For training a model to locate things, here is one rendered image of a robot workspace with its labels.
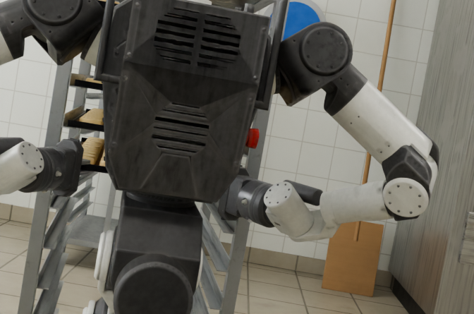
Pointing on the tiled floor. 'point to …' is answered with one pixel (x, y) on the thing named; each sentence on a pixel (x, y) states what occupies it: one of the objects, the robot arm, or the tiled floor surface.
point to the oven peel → (350, 239)
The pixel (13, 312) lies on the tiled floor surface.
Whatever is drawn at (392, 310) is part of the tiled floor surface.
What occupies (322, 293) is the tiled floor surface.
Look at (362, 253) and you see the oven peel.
